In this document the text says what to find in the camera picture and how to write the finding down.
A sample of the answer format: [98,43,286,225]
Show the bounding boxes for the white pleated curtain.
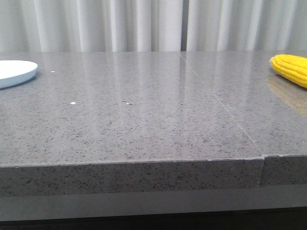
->
[0,0,307,52]

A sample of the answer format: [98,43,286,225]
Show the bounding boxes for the yellow corn cob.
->
[270,54,307,88]

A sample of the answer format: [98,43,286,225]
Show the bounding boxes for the light blue round plate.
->
[0,60,38,89]

